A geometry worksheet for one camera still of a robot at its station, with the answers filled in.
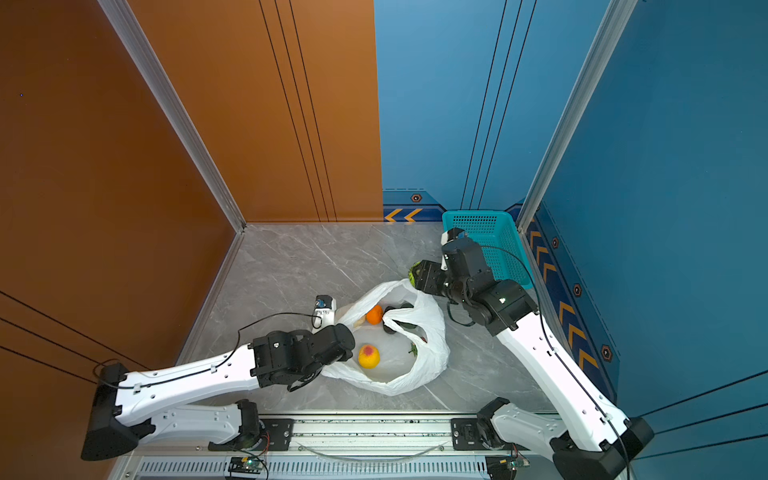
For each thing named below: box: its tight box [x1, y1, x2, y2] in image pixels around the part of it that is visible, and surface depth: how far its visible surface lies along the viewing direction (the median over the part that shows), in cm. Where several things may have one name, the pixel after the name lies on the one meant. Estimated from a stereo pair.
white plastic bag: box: [323, 279, 450, 396], surface depth 73 cm
